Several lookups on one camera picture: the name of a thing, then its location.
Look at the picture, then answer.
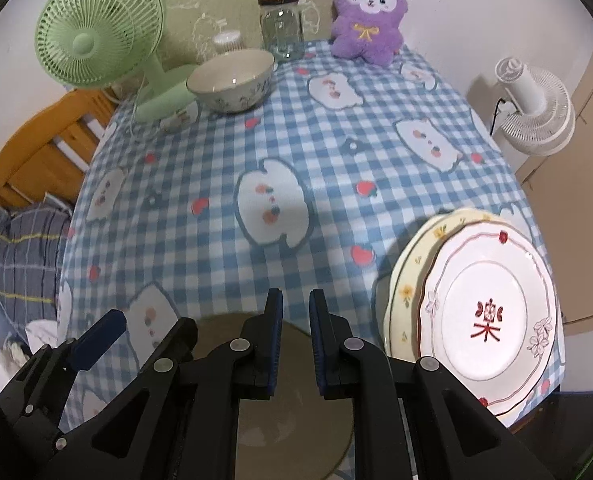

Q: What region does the glass jar with dark lid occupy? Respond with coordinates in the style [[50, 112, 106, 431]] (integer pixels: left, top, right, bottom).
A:
[[257, 0, 305, 63]]

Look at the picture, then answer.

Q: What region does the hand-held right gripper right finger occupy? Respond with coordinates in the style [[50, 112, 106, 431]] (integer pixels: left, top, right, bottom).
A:
[[310, 289, 527, 480]]

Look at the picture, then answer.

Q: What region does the cotton swab container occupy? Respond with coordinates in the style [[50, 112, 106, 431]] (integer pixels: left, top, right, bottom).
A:
[[212, 30, 243, 56]]

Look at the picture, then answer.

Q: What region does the white garment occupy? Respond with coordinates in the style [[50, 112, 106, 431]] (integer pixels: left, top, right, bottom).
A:
[[26, 317, 60, 348]]

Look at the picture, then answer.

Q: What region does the blue checkered tablecloth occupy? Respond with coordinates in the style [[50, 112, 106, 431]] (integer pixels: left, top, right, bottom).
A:
[[56, 40, 564, 480]]

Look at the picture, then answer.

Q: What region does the cream bowl with dark rim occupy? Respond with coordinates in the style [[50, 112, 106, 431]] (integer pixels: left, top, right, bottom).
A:
[[196, 310, 354, 480], [186, 48, 277, 114]]

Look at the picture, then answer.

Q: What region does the yellow flower plate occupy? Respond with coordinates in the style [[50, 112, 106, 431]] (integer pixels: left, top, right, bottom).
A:
[[389, 212, 522, 356], [375, 207, 527, 361]]

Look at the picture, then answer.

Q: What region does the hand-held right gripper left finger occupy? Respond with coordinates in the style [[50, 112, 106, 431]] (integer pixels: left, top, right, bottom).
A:
[[76, 288, 283, 480]]

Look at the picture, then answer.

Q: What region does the black fan cable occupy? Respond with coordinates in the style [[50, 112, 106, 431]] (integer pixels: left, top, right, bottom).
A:
[[489, 96, 509, 136]]

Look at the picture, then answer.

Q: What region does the purple plush toy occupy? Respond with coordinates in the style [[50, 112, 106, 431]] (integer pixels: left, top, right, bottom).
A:
[[329, 0, 409, 67]]

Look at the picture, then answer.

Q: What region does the green desk fan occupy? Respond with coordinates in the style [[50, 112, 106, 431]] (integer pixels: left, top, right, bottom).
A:
[[34, 0, 200, 123]]

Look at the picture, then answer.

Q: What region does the crumpled white cloth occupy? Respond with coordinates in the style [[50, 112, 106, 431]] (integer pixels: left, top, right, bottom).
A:
[[0, 332, 32, 391]]

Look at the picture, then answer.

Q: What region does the grey plaid pillow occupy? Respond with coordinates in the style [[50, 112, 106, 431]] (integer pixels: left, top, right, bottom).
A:
[[0, 205, 74, 326]]

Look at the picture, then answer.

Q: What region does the wooden bed headboard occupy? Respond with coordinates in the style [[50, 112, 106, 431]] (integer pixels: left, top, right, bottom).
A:
[[0, 89, 120, 211]]

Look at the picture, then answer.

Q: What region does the white standing fan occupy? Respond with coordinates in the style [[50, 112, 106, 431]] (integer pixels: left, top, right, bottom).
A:
[[493, 56, 576, 157]]

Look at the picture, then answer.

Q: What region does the red patterned white plate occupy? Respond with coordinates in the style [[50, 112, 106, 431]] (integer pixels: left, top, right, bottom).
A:
[[419, 222, 559, 418]]

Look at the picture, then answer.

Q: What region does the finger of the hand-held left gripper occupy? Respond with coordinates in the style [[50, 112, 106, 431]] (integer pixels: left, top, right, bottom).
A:
[[135, 316, 198, 370], [0, 310, 127, 461]]

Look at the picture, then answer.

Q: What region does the green patterned board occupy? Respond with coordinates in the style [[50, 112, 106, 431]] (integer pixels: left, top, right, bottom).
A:
[[149, 0, 357, 66]]

